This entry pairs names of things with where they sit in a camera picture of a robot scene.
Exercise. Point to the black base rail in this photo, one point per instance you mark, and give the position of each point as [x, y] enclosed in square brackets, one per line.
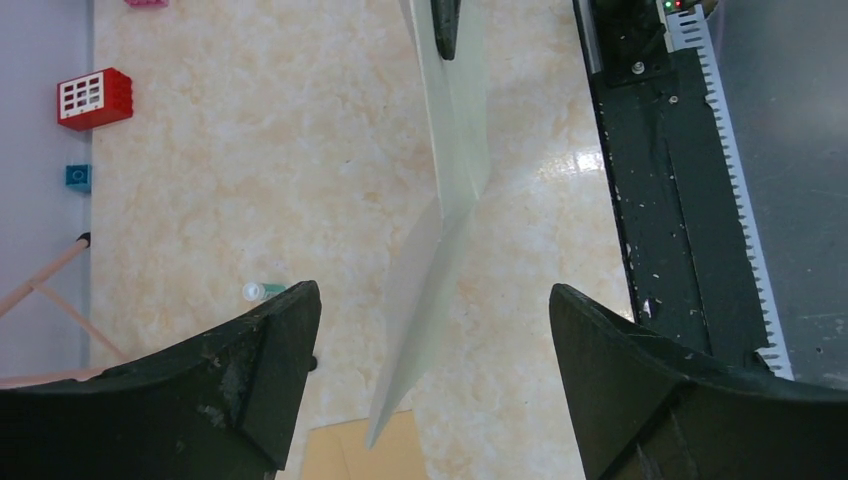
[682, 246]

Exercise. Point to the white toothed cable duct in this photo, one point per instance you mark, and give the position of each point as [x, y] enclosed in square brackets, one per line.
[688, 29]

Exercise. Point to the pink tripod stand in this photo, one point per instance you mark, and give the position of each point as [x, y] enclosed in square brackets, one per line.
[53, 343]

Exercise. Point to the pink toy block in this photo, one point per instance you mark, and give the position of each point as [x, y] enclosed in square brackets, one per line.
[147, 4]

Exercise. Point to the small blue toy block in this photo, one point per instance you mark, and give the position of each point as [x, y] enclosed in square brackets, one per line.
[78, 177]

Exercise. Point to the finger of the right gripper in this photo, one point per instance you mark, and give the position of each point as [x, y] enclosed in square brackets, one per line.
[445, 16]

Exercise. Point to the red window toy block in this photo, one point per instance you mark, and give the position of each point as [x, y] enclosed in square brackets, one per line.
[94, 100]

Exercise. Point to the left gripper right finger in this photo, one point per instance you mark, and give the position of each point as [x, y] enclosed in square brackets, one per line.
[645, 407]

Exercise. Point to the brown kraft envelope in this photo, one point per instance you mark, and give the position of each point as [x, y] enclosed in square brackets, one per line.
[338, 451]

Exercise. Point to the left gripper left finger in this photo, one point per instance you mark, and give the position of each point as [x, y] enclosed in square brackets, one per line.
[222, 404]

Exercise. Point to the small green glue stick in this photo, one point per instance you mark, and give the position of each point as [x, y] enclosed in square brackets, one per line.
[260, 292]

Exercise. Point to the beige lined letter paper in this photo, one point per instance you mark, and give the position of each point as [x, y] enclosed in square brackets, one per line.
[422, 280]

